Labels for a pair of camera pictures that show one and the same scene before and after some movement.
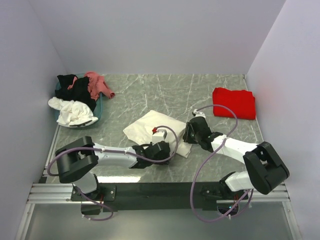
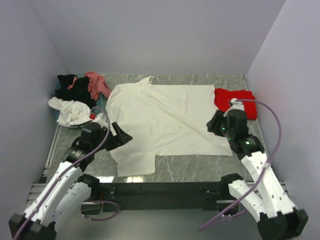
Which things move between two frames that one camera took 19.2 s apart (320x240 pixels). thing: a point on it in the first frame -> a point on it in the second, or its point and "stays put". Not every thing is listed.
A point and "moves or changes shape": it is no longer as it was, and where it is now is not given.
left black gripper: x=166 y=163 -> x=121 y=138
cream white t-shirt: x=141 y=132 moves or changes shape
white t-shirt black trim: x=72 y=113 stays put
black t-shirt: x=80 y=91 stays put
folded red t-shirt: x=242 y=102 stays put
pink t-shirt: x=96 y=84 stays put
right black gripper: x=186 y=138 -> x=217 y=117
